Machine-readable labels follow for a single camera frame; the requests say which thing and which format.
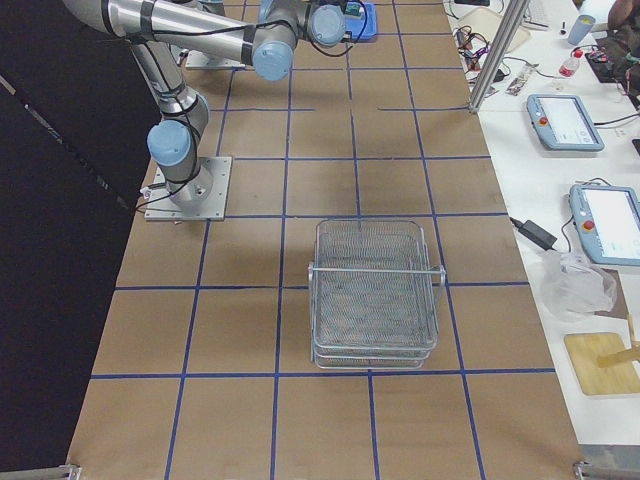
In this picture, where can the black power adapter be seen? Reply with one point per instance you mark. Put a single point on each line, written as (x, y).
(533, 232)

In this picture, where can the blue plastic tray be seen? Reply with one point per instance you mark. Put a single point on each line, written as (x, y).
(361, 21)

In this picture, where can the clear plastic bag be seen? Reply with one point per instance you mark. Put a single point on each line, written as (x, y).
(572, 285)

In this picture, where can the far blue teach pendant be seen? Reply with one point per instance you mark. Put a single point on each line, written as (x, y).
(562, 123)

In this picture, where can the blue teach pendant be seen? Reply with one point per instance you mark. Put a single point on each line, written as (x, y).
(606, 219)
(562, 123)

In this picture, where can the near blue teach pendant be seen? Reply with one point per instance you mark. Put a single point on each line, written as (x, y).
(606, 219)

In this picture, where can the red cap plastic bottle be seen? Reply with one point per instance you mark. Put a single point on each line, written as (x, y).
(570, 66)

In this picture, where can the wooden board stand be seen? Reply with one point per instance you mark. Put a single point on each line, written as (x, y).
(603, 364)

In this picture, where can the blue plastic cup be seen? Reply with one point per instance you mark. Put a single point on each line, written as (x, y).
(580, 29)

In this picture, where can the silver wire mesh shelf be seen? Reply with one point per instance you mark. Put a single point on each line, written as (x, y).
(371, 295)

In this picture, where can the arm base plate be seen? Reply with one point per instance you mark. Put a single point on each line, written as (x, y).
(196, 60)
(203, 198)

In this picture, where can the aluminium frame post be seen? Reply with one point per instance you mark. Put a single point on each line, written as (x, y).
(504, 35)

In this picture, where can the left corner metal bracket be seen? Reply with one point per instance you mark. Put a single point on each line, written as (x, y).
(62, 472)

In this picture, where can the corner metal bracket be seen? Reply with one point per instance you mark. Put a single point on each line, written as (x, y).
(62, 472)
(608, 462)

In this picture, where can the right corner metal bracket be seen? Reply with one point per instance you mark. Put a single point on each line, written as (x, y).
(608, 462)

